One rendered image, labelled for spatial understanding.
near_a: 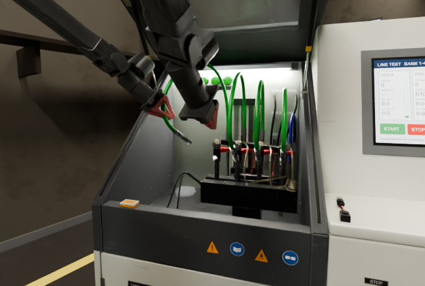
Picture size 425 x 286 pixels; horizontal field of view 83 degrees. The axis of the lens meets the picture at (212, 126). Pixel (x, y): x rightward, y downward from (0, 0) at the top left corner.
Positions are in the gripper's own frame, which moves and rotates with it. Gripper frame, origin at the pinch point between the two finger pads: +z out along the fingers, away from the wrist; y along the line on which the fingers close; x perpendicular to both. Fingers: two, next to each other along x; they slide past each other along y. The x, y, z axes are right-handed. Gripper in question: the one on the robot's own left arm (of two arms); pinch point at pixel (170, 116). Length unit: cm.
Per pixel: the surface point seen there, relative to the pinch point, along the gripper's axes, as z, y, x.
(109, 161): 17, 226, 3
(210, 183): 26.9, 2.3, 8.5
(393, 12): 311, 170, -671
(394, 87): 43, -41, -42
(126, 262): 18.8, 8.0, 43.4
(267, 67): 21, 0, -48
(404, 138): 54, -42, -29
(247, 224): 29.8, -22.6, 17.6
